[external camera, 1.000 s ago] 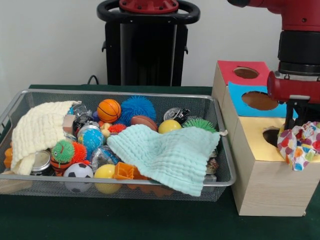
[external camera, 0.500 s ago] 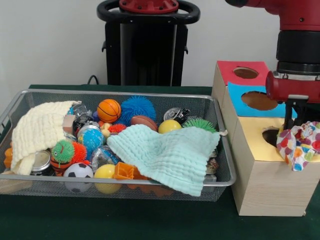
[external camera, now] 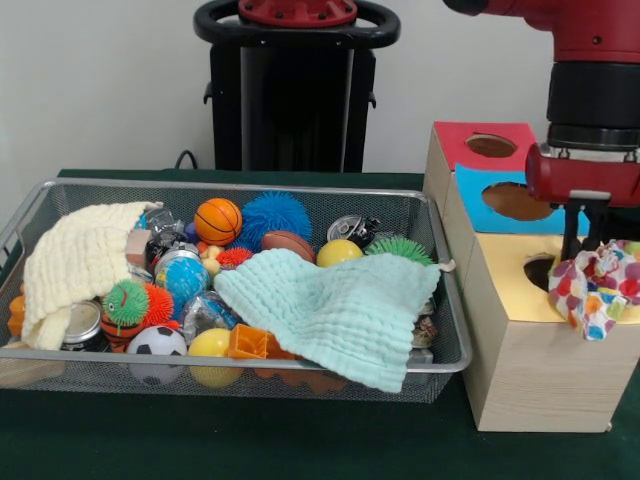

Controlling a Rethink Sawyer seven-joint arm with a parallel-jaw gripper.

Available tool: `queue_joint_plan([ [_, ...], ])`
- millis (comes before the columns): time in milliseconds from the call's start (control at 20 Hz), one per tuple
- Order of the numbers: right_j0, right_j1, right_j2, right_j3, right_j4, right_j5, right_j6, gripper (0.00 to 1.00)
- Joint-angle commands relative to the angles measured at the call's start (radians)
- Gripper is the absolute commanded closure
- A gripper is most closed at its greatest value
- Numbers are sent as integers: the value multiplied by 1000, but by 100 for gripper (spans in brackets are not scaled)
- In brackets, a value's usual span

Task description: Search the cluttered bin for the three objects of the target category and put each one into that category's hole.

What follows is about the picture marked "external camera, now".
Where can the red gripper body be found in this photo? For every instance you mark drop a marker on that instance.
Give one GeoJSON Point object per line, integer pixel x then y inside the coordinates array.
{"type": "Point", "coordinates": [590, 180]}

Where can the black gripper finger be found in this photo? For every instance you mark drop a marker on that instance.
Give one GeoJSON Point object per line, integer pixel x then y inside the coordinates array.
{"type": "Point", "coordinates": [572, 235]}
{"type": "Point", "coordinates": [596, 225]}

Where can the multicolour spotted cloth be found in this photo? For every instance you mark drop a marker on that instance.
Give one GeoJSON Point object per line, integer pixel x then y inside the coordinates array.
{"type": "Point", "coordinates": [590, 295]}

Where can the light blue cloth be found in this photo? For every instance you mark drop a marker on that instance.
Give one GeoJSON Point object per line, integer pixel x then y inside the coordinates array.
{"type": "Point", "coordinates": [340, 310]}

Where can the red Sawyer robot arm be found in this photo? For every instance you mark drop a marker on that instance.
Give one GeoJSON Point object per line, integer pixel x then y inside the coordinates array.
{"type": "Point", "coordinates": [595, 90]}

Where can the clear mesh bin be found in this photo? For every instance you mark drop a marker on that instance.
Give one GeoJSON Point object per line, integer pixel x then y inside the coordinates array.
{"type": "Point", "coordinates": [450, 310]}

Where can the wooden box with three holes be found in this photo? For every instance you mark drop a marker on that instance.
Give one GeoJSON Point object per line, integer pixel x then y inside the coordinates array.
{"type": "Point", "coordinates": [540, 380]}

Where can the green spiky ball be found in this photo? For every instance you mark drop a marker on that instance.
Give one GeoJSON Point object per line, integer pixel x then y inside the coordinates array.
{"type": "Point", "coordinates": [400, 248]}

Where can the yellow ball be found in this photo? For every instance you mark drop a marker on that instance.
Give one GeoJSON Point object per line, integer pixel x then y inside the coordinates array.
{"type": "Point", "coordinates": [339, 252]}

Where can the small brown football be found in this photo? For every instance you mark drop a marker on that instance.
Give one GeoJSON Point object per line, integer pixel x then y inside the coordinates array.
{"type": "Point", "coordinates": [287, 245]}

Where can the blue spiky ball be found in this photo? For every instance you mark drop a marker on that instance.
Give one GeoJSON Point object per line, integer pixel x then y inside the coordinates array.
{"type": "Point", "coordinates": [275, 215]}

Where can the orange plastic block toy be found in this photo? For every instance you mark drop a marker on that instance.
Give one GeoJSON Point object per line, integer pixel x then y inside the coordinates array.
{"type": "Point", "coordinates": [247, 342]}

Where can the small orange basketball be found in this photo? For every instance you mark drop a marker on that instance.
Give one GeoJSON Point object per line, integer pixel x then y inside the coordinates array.
{"type": "Point", "coordinates": [218, 222]}

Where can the blue globe ball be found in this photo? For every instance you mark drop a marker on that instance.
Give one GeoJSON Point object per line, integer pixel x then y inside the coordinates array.
{"type": "Point", "coordinates": [184, 280]}

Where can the dark green table cloth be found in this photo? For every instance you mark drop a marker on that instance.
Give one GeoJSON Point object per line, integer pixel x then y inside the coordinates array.
{"type": "Point", "coordinates": [200, 440]}

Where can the small soccer ball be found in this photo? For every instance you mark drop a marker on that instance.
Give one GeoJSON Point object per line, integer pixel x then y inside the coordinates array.
{"type": "Point", "coordinates": [155, 342]}

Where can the cream white cloth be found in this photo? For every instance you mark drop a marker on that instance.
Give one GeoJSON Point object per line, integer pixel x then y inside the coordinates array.
{"type": "Point", "coordinates": [70, 255]}

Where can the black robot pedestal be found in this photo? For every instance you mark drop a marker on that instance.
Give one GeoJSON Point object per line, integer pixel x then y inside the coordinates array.
{"type": "Point", "coordinates": [295, 100]}

